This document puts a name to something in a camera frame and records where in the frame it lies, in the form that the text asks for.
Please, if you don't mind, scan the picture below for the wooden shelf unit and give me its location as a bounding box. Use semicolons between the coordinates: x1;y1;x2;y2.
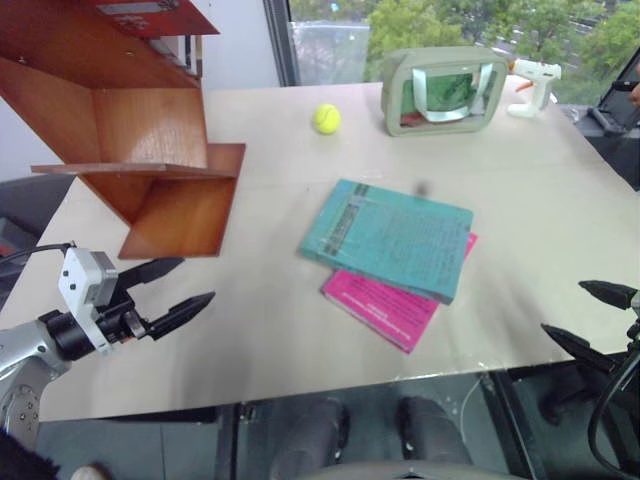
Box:
0;0;247;261

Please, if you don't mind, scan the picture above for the grey window frame post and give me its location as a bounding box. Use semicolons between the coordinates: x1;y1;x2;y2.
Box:
263;0;302;89

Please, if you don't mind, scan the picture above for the black furry object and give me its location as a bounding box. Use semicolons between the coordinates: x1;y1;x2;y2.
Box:
0;428;62;480

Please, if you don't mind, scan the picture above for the yellow tennis ball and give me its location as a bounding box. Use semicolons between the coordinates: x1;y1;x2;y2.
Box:
313;103;343;136

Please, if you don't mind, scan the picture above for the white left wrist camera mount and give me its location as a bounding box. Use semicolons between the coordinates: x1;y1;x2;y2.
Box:
57;246;121;357

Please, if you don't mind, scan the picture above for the thin white cable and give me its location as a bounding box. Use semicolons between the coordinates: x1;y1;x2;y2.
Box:
459;373;487;447

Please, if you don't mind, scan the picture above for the clear plastic sheet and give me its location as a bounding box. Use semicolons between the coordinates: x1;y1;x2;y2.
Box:
289;19;372;87

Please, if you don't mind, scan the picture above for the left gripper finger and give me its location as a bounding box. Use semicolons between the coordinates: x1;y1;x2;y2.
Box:
148;291;216;342
115;256;186;298

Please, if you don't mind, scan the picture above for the pink book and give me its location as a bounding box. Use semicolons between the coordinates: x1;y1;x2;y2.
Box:
320;232;479;356

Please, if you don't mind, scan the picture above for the black table leg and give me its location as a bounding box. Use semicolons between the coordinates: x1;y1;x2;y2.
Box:
478;368;548;480

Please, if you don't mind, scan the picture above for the dark rounded robot leg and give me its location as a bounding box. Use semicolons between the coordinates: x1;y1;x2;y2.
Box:
272;397;351;477
396;396;472;467

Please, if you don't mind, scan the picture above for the light shoe tip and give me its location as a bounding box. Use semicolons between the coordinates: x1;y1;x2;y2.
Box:
72;463;112;480

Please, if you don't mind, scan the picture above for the teal book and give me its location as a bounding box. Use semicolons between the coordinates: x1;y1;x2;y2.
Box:
298;178;475;307

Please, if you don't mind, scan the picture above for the black case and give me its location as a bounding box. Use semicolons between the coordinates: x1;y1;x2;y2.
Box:
573;74;640;192

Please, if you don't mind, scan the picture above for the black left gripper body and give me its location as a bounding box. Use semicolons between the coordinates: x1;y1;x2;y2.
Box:
97;288;153;347

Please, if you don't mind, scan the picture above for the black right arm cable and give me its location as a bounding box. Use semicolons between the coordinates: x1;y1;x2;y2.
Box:
587;349;640;475

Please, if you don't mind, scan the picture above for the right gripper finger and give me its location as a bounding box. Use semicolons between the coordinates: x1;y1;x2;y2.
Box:
578;280;640;310
540;323;624;372

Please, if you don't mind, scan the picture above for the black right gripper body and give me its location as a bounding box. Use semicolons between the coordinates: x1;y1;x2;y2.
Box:
624;289;640;362

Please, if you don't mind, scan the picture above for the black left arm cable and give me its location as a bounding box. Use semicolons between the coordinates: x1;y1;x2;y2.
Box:
0;242;77;266

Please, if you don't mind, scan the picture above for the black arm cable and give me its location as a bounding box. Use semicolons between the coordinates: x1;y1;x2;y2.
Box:
0;242;77;266
587;349;640;475

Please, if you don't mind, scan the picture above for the white glue gun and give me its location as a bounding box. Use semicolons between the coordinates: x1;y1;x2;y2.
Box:
506;57;563;119

